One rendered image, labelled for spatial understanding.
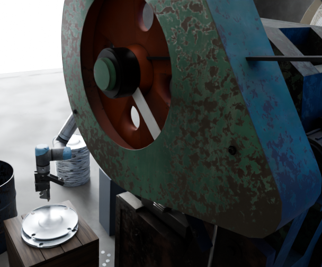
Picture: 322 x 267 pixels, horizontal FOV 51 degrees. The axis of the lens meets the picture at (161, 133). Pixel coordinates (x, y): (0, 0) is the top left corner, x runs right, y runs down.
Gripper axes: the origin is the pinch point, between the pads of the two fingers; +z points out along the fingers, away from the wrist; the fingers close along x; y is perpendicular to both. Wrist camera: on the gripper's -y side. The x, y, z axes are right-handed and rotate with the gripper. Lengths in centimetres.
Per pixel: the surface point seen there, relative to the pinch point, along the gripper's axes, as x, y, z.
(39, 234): 29.0, 5.8, 1.2
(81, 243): 38.1, -14.2, 3.2
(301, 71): 105, -66, -103
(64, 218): 18.4, -7.1, 1.2
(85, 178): -72, -30, 34
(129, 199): 46, -36, -26
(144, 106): 83, -29, -87
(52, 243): 35.9, 0.2, 2.0
